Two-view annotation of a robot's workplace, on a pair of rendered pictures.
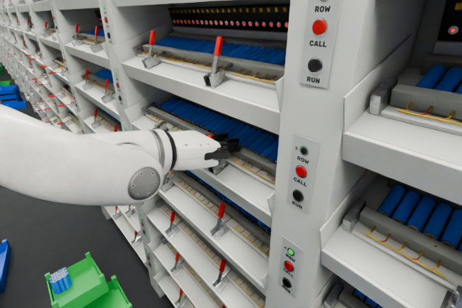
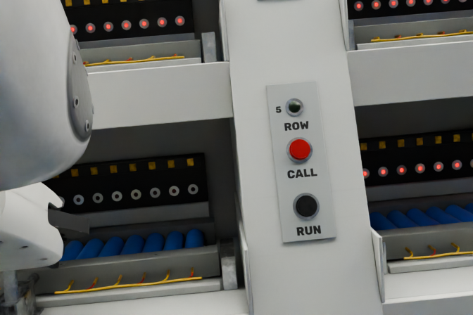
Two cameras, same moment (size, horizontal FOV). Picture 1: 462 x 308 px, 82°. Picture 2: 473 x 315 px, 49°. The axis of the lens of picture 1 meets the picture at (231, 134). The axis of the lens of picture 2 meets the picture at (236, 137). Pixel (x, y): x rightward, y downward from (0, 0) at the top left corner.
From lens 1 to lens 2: 0.37 m
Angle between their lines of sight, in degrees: 60
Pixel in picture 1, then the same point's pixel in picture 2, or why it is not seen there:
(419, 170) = (451, 63)
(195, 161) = (35, 212)
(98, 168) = not seen: outside the picture
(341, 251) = (407, 290)
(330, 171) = (348, 122)
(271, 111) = (205, 66)
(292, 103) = (250, 36)
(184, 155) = not seen: hidden behind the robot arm
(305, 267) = not seen: outside the picture
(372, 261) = (450, 279)
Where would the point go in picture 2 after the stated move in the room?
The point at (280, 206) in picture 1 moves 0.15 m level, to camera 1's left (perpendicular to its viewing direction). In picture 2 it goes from (268, 268) to (93, 297)
